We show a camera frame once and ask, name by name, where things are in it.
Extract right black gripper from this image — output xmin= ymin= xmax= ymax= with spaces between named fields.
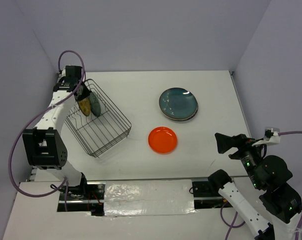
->
xmin=213 ymin=130 xmax=267 ymax=187

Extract yellow patterned small plate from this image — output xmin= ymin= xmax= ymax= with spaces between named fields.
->
xmin=77 ymin=97 xmax=91 ymax=117

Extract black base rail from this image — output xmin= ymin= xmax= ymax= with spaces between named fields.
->
xmin=56 ymin=178 xmax=230 ymax=217

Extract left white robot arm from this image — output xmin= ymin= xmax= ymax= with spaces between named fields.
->
xmin=22 ymin=65 xmax=89 ymax=200

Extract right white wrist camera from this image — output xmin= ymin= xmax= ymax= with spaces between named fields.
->
xmin=252 ymin=127 xmax=281 ymax=147

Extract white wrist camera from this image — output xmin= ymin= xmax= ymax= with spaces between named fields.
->
xmin=252 ymin=127 xmax=281 ymax=147
xmin=58 ymin=67 xmax=66 ymax=78

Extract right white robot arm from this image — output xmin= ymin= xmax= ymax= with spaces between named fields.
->
xmin=208 ymin=128 xmax=302 ymax=240

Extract grey wire dish rack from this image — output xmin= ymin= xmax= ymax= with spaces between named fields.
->
xmin=65 ymin=79 xmax=132 ymax=158

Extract blue white floral plate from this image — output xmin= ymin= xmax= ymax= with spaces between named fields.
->
xmin=168 ymin=110 xmax=198 ymax=122

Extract silver tape sheet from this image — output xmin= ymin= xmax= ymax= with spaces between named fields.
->
xmin=104 ymin=179 xmax=196 ymax=217

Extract dark green plate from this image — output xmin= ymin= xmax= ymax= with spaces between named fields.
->
xmin=159 ymin=87 xmax=198 ymax=119

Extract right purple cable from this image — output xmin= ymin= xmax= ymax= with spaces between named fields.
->
xmin=219 ymin=130 xmax=302 ymax=240

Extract green blue patterned small plate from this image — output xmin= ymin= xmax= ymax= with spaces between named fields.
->
xmin=89 ymin=92 xmax=101 ymax=118

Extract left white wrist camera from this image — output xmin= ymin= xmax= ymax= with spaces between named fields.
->
xmin=58 ymin=67 xmax=66 ymax=78

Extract orange small plate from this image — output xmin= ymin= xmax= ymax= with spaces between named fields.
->
xmin=148 ymin=126 xmax=178 ymax=154

